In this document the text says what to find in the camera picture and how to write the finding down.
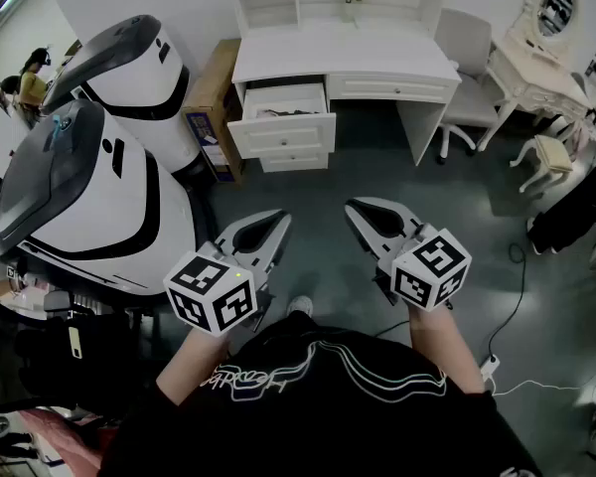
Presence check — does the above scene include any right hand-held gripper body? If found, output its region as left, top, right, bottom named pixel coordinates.
left=372, top=219, right=473, bottom=312

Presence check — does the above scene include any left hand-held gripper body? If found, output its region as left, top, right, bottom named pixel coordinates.
left=162, top=238, right=275, bottom=338

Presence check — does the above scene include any person's left forearm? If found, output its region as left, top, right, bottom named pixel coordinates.
left=156, top=323, right=229, bottom=406

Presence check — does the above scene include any person's right forearm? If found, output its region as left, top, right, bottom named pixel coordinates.
left=407, top=301, right=486, bottom=396

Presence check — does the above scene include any white desk with drawers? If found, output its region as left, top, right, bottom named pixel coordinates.
left=226, top=0, right=463, bottom=174

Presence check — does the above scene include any person's white shoe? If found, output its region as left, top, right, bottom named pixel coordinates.
left=286, top=294, right=314, bottom=317

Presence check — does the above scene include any white power strip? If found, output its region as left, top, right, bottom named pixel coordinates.
left=479, top=354, right=502, bottom=382

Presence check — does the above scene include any brown cardboard box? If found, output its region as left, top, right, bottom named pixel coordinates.
left=181, top=37, right=245, bottom=187

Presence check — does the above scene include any grey office chair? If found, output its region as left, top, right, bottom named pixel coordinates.
left=433, top=7, right=508, bottom=166

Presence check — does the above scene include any cream stool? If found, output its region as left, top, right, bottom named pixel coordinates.
left=509, top=134, right=575, bottom=196

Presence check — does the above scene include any person's black printed shirt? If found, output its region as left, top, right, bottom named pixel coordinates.
left=98, top=310, right=542, bottom=477

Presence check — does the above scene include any black office chair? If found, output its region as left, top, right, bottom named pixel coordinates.
left=0, top=290, right=146, bottom=416

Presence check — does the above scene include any cream vanity table with mirror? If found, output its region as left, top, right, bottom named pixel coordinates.
left=476, top=0, right=596, bottom=153

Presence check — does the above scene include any black cable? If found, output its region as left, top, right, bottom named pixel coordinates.
left=485, top=240, right=528, bottom=363

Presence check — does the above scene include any white cable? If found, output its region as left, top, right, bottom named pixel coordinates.
left=490, top=376, right=596, bottom=398

